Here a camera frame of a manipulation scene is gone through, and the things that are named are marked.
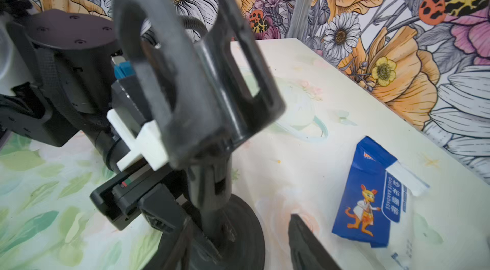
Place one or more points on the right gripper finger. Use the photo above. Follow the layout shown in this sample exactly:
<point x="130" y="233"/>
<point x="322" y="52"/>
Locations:
<point x="306" y="250"/>

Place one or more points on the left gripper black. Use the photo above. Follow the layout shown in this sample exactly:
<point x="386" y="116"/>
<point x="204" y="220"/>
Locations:
<point x="151" y="166"/>

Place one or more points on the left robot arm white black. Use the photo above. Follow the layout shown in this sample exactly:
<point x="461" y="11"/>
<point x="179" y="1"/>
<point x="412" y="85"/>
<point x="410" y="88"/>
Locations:
<point x="56" y="145"/>

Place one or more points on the blue white bandage packet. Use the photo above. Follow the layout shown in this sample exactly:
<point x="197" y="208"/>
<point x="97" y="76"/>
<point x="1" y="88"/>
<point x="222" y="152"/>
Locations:
<point x="377" y="205"/>

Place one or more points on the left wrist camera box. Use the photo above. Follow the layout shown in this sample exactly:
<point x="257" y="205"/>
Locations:
<point x="129" y="102"/>

